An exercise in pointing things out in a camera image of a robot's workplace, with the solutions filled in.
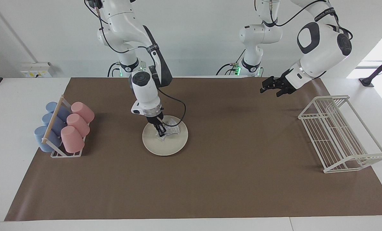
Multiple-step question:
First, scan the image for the black right base cable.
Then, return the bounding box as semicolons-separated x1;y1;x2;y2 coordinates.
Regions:
107;62;122;77

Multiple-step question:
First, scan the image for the wire cup rack wooden handle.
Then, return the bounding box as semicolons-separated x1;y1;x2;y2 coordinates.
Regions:
41;95;89;158

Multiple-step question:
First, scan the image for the white wire dish rack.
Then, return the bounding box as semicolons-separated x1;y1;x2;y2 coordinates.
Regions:
298;95;382;174

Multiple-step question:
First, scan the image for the black left base cable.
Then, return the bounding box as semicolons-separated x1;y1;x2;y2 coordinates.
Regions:
215;48;246;77

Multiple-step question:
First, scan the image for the pink plastic cup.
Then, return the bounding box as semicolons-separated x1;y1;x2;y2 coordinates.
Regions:
61;126;85;153
71;102;95;124
66;114;90;138

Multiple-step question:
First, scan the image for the black clamp stand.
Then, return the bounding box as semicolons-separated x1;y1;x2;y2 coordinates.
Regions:
359;52;382;87

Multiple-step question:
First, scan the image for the white wall outlet box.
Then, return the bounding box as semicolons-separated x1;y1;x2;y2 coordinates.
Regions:
20;62;55;78

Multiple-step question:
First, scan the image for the blue plastic cup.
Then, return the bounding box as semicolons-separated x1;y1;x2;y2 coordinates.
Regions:
34;126;63;152
46;102;71;122
42;113;66;137

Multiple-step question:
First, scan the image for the round cream plate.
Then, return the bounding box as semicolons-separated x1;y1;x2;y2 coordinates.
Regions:
142;115;188;156

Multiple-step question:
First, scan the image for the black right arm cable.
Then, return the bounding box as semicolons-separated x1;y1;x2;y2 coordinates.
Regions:
85;0;187;128

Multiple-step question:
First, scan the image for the brown table mat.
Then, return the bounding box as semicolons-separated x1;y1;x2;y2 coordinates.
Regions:
4;77;382;222

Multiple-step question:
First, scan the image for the black base cable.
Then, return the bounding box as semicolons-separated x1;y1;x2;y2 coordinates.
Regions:
107;62;122;77
215;48;246;77

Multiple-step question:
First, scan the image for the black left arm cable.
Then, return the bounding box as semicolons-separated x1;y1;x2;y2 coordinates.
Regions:
255;0;353;40

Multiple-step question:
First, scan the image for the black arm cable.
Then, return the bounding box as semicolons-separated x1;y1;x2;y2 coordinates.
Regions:
85;0;187;128
255;0;353;40

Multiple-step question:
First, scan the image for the clear plastic wrap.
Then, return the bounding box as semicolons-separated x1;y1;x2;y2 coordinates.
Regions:
157;118;181;141

